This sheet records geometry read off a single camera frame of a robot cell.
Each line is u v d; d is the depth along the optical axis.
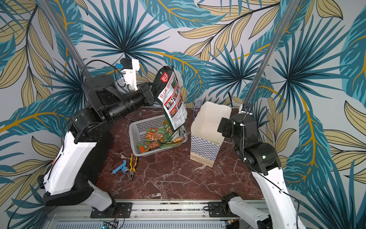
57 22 0.72
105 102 0.35
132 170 0.86
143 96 0.40
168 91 0.51
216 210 0.73
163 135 1.00
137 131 1.00
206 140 0.70
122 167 0.86
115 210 0.67
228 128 0.54
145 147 0.86
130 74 0.41
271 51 0.84
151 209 0.75
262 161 0.37
